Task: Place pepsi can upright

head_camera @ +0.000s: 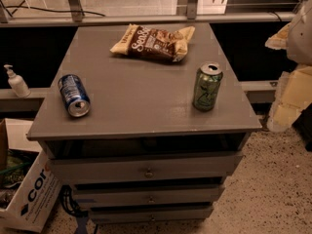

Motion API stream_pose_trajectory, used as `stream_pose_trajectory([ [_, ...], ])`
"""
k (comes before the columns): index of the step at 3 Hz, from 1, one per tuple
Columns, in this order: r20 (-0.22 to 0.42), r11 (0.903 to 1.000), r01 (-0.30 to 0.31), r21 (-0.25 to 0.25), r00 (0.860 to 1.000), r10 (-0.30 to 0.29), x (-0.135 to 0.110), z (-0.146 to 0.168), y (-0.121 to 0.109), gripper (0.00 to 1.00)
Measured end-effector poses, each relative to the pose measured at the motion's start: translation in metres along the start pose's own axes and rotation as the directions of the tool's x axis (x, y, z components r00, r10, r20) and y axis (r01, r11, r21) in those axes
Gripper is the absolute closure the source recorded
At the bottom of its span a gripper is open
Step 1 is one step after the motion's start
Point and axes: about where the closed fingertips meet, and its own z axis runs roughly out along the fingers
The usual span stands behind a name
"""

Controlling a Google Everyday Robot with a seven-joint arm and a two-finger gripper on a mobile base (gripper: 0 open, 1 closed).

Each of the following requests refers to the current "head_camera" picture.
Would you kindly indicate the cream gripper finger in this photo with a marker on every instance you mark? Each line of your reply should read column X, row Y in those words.
column 279, row 40
column 293, row 95

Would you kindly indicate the blue pepsi can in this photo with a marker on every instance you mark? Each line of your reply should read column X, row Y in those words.
column 74, row 95

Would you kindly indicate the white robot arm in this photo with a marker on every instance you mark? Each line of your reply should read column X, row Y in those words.
column 299, row 43

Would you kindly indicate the green soda can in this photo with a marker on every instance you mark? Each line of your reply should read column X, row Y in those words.
column 207, row 83

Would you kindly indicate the brown chip bag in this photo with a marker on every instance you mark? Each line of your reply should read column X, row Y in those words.
column 142, row 42

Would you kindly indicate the grey drawer cabinet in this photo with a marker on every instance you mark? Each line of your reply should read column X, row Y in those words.
column 144, row 152

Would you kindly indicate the white pump bottle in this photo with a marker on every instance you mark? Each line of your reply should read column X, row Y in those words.
column 17, row 83

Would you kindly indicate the white cardboard box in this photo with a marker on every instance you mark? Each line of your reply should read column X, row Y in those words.
column 33, row 201

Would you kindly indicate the grey metal rail frame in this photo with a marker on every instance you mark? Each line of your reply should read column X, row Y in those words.
column 92, row 12

